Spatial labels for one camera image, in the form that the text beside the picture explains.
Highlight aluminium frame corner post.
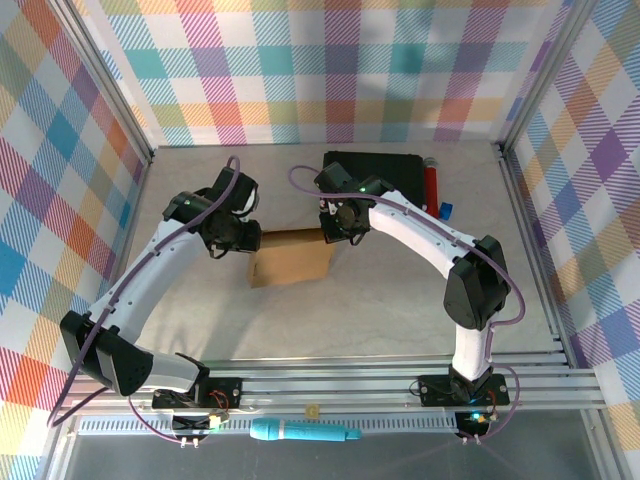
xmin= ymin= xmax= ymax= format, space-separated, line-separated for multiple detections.
xmin=498 ymin=0 xmax=599 ymax=157
xmin=52 ymin=0 xmax=154 ymax=164

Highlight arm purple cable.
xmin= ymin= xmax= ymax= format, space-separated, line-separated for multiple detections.
xmin=46 ymin=155 xmax=242 ymax=444
xmin=288 ymin=164 xmax=526 ymax=444

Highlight brown cardboard paper box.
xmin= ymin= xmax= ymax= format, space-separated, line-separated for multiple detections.
xmin=248 ymin=227 xmax=336 ymax=289

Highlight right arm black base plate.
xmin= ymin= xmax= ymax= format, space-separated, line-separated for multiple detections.
xmin=417 ymin=373 xmax=511 ymax=408

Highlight red cylindrical bottle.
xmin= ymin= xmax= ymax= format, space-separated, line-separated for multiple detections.
xmin=422 ymin=157 xmax=442 ymax=217

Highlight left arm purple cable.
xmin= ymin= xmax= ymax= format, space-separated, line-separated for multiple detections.
xmin=46 ymin=155 xmax=242 ymax=444

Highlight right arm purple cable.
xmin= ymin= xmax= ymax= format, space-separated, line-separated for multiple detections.
xmin=288 ymin=164 xmax=526 ymax=444

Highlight aluminium frame side rail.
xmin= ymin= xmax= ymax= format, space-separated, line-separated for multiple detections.
xmin=497 ymin=142 xmax=574 ymax=369

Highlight teal marker pen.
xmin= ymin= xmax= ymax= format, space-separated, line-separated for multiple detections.
xmin=249 ymin=417 xmax=363 ymax=444

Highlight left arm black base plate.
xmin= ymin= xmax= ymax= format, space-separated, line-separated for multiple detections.
xmin=151 ymin=377 xmax=244 ymax=412

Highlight aluminium frame front rails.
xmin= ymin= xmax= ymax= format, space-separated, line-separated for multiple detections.
xmin=57 ymin=351 xmax=609 ymax=416

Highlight white slotted cable duct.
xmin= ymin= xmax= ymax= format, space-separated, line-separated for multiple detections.
xmin=74 ymin=416 xmax=462 ymax=437

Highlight black flat case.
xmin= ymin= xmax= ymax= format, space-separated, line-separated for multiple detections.
xmin=322 ymin=151 xmax=427 ymax=212

